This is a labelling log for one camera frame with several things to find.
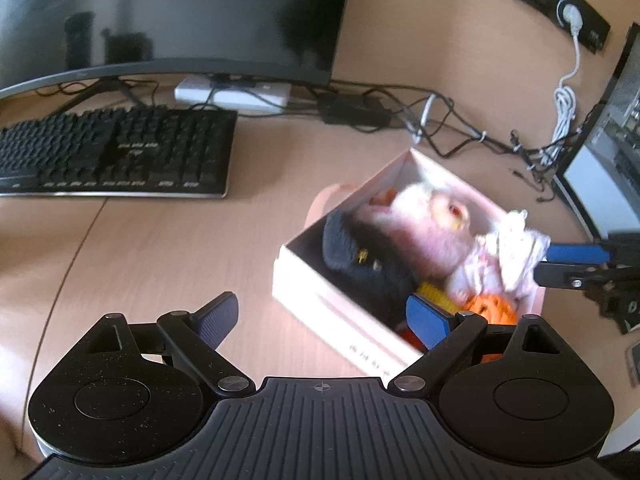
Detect black mechanical keyboard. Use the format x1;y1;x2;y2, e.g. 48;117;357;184
1;106;238;197

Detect black plush toy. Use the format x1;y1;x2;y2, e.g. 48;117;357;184
322;210;418;328

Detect pink cardboard box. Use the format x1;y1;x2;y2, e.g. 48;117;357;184
272;150;544;380

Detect yellow toy corn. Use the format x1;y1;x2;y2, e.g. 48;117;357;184
416;282;460;314

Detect pink tissue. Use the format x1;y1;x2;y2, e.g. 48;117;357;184
445;210;551;306

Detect white coiled cable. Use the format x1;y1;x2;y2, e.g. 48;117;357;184
529;4;586;172

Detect glass panel computer case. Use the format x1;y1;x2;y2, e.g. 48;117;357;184
553;23;639;238

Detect black power adapter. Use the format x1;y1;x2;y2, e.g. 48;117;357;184
317;92;392;133

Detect red round toy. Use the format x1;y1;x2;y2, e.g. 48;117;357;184
397;322;427;353

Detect white power strip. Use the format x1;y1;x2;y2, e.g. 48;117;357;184
174;75;292;115

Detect grey flat cable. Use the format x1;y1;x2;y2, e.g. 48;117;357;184
411;94;440;143

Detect black tangled cables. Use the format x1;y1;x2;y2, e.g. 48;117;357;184
34;74;601;206

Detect pink fluffy doll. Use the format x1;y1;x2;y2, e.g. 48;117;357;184
354;183;475;282

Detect orange pumpkin toy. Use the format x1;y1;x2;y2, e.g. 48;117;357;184
463;294;518;325

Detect black curved monitor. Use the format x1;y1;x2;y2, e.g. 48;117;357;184
1;0;347;96

